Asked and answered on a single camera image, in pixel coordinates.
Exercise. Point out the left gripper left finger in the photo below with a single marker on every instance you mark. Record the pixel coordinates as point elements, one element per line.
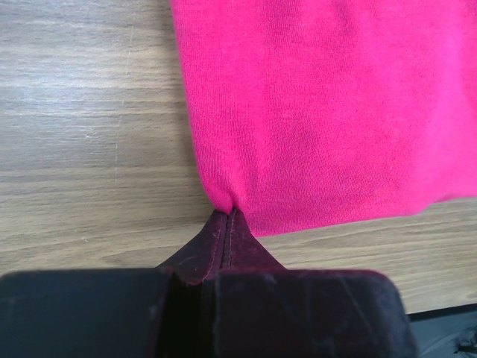
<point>118,312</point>

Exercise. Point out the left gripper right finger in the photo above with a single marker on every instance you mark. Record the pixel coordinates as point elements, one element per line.
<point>265,310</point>

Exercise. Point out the pink t shirt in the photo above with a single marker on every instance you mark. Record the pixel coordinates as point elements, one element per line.
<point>307,114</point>

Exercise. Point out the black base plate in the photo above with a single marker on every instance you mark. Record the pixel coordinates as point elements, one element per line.
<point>449,332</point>

